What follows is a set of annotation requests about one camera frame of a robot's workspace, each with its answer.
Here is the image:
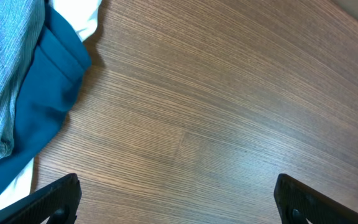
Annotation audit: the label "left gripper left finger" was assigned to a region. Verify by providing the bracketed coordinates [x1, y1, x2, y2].
[0, 173, 82, 224]

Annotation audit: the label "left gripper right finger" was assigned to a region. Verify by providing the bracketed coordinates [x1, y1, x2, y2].
[274, 174, 358, 224]

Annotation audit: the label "white garment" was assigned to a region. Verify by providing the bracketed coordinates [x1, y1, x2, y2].
[0, 0, 103, 218]

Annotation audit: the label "light blue denim jeans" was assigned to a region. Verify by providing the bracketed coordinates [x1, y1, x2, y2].
[0, 0, 45, 159]

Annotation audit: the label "blue shirt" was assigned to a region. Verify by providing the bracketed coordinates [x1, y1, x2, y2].
[0, 2, 92, 215]

